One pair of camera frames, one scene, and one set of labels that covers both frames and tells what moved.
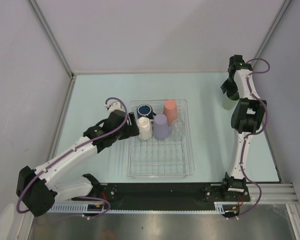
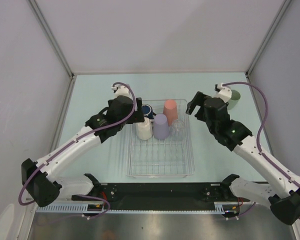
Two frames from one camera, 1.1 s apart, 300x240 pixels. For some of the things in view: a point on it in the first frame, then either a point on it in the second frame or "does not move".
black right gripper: (226, 87) → (198, 99)
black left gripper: (130, 130) → (137, 116)
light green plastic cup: (228, 104) does not move
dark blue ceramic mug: (145, 110) does not move
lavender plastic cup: (160, 127) does not move
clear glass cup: (177, 129) does not move
